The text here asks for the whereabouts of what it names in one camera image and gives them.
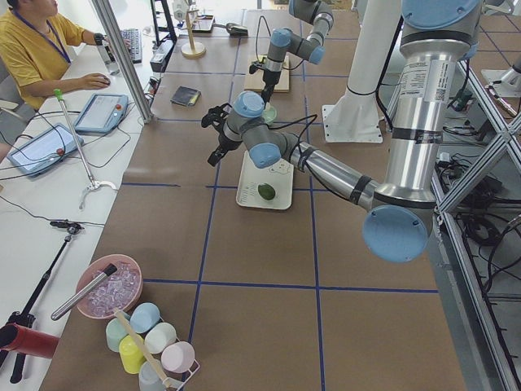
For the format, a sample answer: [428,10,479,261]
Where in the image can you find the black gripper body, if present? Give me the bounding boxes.
[215,122,240,157]
[260,69,279,103]

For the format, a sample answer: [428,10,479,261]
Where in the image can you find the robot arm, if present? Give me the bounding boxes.
[201,1,483,262]
[260,0,334,103]

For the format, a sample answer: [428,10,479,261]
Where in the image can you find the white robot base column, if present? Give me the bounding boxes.
[322,0,401,143]

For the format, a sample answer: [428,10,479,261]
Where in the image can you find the pink ribbed bowl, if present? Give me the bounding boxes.
[77,254,143,320]

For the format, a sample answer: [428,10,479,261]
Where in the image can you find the wooden cutting board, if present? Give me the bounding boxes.
[243,54,290,93]

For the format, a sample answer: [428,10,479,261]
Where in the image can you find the green avocado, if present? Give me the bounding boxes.
[257,183,276,201]

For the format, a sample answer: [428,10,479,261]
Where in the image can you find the white rectangular tray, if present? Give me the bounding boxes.
[236,152,294,210]

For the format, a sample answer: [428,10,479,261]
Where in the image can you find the grey folded cloth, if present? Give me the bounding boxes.
[170,86,201,107]

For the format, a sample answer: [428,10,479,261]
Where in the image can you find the wooden mug tree stand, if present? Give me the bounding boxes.
[181,11,206,59]

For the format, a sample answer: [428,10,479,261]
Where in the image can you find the blue teach pendant tablet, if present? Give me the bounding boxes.
[74,93,129,135]

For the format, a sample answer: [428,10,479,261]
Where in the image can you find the metal reacher grabber tool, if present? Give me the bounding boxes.
[54,89,118,210]

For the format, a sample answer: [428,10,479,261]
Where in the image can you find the black keyboard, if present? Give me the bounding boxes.
[120,29,142,64]

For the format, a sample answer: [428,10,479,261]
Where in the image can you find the clear ice cubes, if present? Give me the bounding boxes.
[85,262,141,318]

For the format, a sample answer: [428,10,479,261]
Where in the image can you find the light blue cup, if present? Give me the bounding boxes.
[130,302,160,334]

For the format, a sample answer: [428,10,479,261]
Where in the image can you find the white cup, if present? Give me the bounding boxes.
[145,322,177,354]

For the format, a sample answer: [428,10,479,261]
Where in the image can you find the mint green cup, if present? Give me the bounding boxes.
[105,317,128,353]

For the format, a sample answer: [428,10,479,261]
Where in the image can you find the pink cup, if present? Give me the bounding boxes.
[161,341,195,373]

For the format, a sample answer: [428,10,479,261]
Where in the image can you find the person in yellow shirt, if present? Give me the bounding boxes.
[1,1,111,110]

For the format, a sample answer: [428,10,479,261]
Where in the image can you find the yellow cup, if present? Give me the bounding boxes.
[119,335,146,375]

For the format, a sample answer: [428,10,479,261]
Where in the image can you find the grey translucent cup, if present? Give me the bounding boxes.
[138,362,165,391]

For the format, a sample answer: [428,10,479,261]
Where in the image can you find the black selfie stick tripod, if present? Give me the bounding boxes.
[1,220,84,384]

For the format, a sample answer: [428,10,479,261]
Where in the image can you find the red cylinder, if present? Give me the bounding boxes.
[1,323,59,358]

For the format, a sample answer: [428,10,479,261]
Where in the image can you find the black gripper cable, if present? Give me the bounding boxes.
[266,113,319,174]

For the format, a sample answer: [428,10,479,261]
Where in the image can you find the steel scoop handle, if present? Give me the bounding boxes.
[50,263,117,321]

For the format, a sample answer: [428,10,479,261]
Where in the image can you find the aluminium frame post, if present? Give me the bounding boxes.
[92,0,153,124]

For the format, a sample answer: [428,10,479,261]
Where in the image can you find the white wire cup rack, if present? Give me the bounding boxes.
[155,318,200,384]

